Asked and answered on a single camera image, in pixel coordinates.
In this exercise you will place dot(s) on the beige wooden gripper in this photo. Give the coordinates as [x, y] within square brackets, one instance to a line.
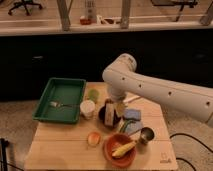
[120, 108]

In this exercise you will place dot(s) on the silver metal fork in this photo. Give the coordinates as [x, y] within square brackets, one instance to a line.
[59, 105]

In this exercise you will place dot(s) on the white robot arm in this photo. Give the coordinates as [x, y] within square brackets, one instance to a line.
[120, 76]

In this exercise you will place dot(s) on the white rectangular box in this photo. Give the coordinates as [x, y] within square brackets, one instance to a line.
[109, 114]

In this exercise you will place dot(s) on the blue sponge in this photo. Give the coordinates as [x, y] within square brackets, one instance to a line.
[132, 114]

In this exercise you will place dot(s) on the dark grape bunch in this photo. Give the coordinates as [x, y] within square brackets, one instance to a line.
[108, 100]

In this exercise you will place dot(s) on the green vegetable toy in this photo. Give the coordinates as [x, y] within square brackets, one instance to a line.
[124, 126]

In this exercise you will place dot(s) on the black bowl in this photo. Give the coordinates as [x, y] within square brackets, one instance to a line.
[102, 117]

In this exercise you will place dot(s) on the grey cloth piece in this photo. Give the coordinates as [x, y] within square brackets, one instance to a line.
[133, 128]

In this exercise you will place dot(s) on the white paper cup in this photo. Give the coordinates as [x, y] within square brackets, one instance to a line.
[87, 108]

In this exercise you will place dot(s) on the metal cup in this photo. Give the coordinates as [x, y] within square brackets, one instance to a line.
[146, 135]

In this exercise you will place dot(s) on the wooden table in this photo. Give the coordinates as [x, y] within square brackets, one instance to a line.
[64, 147]

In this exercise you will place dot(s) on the orange bowl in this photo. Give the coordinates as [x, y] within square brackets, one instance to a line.
[113, 142]

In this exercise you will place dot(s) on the green plastic tray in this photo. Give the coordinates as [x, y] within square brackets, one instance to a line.
[63, 90]

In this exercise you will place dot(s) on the red item on shelf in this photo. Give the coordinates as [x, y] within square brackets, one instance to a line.
[84, 21]

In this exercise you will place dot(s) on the white bottle on shelf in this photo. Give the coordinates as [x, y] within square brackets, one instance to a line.
[91, 10]

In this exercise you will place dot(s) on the black stand at left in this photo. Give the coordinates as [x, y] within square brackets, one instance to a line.
[3, 157]

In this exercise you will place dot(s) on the black office chair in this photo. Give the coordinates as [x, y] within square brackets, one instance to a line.
[24, 3]

